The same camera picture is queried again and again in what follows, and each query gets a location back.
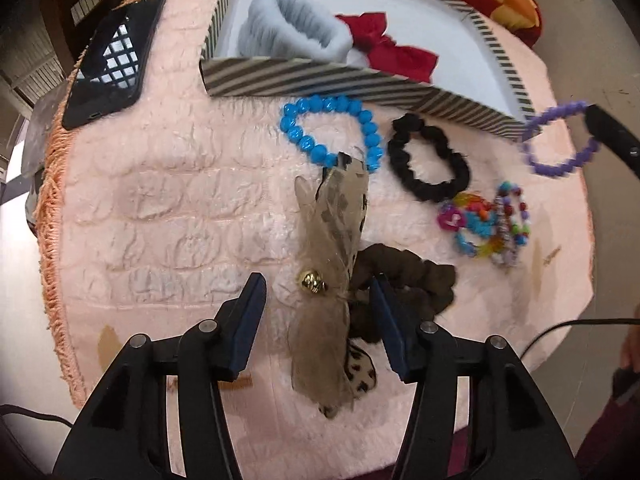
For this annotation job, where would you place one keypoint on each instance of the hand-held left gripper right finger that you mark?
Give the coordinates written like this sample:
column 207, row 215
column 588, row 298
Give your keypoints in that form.
column 392, row 325

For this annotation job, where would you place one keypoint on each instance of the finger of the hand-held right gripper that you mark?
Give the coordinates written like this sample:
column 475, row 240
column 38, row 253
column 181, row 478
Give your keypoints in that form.
column 612, row 132

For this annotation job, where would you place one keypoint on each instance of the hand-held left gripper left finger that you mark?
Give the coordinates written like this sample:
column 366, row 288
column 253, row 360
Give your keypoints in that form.
column 250, row 325

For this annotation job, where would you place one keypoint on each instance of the brown scrunchie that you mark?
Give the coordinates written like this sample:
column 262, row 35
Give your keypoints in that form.
column 430, row 280

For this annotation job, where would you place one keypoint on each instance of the beige mesh hair bow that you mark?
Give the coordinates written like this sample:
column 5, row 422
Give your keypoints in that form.
column 330, row 210

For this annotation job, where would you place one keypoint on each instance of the black scrunchie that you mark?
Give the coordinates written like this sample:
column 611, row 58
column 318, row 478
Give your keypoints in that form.
column 400, row 160

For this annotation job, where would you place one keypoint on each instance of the striped cardboard box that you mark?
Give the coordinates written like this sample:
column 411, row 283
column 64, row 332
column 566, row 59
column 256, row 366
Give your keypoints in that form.
column 300, row 77

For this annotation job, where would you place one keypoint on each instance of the person's right forearm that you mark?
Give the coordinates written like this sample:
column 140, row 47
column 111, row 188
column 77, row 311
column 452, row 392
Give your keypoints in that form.
column 612, row 445

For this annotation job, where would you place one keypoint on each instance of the person's right hand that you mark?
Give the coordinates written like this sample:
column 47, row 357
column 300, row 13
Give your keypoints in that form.
column 631, row 350

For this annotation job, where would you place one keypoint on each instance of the pink fluffy mat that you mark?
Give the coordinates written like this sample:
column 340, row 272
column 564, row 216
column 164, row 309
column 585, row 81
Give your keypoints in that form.
column 175, row 185

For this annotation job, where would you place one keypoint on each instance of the red yellow printed blanket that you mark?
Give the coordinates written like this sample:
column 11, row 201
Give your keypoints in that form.
column 515, row 5

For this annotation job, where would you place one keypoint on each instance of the red fabric bow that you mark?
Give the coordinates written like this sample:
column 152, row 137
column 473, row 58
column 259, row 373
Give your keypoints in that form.
column 400, row 55

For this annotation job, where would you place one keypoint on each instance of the grey plastic bag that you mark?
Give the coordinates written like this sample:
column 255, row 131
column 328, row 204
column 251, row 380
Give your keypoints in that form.
column 45, row 160

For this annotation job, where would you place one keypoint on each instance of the black smartphone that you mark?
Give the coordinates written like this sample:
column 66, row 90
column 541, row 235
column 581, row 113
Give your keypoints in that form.
column 100, row 100

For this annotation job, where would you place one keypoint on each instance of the grey fluffy scrunchie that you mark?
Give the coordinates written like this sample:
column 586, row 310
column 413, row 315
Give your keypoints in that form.
column 320, row 20

